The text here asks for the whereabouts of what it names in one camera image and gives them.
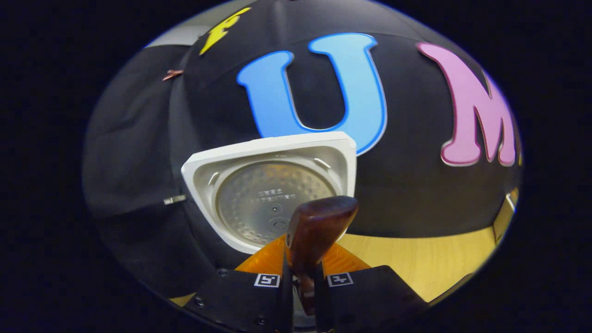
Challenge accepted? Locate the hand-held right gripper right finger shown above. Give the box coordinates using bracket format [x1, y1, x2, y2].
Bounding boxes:
[313, 243, 428, 332]

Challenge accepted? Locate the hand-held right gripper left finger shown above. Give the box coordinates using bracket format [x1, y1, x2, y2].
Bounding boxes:
[185, 234, 294, 333]

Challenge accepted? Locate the brown wooden spoon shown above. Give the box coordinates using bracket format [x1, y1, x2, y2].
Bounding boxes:
[286, 196, 359, 315]

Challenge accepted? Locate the white rice cooker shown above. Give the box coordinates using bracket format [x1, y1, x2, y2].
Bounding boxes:
[181, 131, 357, 255]

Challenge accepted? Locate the black backdrop cloth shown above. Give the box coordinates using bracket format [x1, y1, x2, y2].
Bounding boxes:
[83, 0, 523, 296]

